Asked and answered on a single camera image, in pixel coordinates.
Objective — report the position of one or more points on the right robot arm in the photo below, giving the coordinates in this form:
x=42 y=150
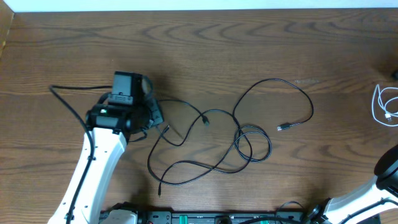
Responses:
x=377 y=195

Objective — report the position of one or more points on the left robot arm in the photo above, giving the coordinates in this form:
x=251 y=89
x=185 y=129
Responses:
x=128 y=109

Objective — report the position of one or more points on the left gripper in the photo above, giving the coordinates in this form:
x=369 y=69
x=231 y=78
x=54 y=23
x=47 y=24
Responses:
x=156 y=112

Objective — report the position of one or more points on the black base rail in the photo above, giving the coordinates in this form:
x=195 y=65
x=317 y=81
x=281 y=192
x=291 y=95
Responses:
x=217 y=217

